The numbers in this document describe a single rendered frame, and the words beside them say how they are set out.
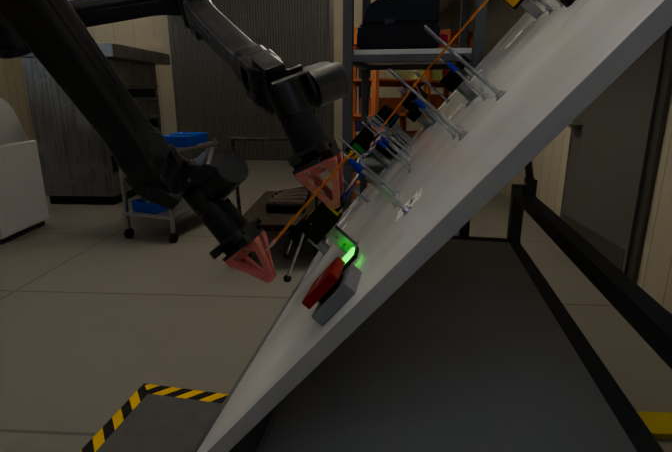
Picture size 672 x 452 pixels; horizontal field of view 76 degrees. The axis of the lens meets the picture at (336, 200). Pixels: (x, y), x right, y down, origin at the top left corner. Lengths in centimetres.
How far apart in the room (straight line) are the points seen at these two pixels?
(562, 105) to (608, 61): 4
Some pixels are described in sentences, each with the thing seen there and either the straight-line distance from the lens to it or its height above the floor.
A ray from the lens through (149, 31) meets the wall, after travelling 949.
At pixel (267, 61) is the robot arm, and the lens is 71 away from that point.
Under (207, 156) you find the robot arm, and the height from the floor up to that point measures 122.
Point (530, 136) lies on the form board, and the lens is 39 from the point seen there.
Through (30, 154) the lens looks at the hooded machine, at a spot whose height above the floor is 74.
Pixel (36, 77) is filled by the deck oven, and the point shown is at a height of 148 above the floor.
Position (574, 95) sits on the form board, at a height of 130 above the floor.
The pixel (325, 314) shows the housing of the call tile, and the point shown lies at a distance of 47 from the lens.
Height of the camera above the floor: 131
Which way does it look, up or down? 14 degrees down
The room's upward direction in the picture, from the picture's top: straight up
